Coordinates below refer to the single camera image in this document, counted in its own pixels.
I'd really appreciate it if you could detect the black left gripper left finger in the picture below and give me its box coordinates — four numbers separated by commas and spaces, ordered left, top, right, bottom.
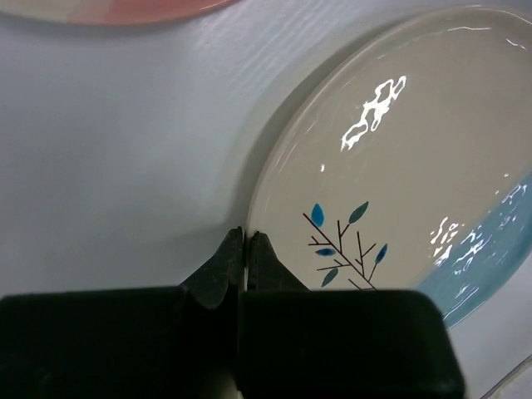
1, 228, 244, 398

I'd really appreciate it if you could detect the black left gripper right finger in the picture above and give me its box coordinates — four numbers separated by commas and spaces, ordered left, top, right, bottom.
239, 230, 467, 399

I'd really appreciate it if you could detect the blue and cream plate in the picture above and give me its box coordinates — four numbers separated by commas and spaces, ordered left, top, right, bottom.
246, 6, 531, 327

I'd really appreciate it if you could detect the pink and cream plate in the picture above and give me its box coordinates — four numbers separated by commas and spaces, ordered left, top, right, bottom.
1, 0, 231, 26

